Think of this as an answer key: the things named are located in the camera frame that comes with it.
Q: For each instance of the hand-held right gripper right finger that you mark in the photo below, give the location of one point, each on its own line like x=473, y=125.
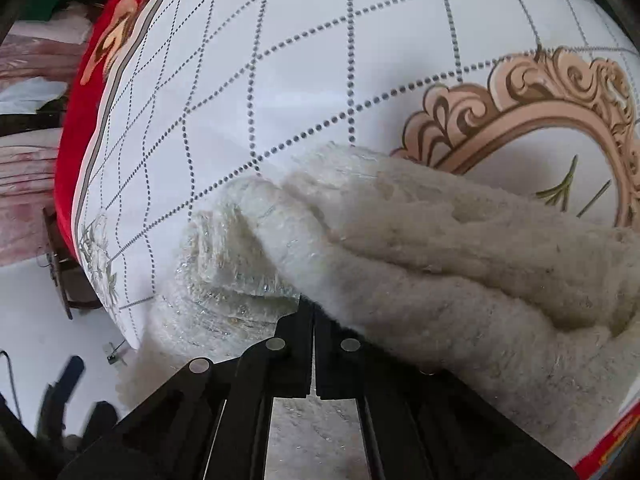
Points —
x=335, y=370

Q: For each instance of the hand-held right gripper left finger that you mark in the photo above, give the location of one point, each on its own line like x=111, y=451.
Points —
x=295, y=360

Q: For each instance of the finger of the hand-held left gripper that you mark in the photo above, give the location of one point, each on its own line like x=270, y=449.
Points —
x=70, y=375

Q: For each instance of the white fluffy jacket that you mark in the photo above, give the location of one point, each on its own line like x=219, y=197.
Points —
x=450, y=285

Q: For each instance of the brown wooden stand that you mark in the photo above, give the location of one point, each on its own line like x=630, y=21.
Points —
x=62, y=265

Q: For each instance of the stack of pink cloth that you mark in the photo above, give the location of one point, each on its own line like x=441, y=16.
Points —
x=25, y=185

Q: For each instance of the red floral blanket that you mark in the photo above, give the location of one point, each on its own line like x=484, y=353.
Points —
x=75, y=135

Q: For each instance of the white cloth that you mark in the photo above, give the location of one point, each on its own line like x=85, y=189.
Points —
x=30, y=95

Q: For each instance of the white diamond-print sheet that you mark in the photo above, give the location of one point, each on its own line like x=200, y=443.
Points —
x=350, y=60

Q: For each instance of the green garment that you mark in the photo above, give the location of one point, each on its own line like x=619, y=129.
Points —
x=37, y=7

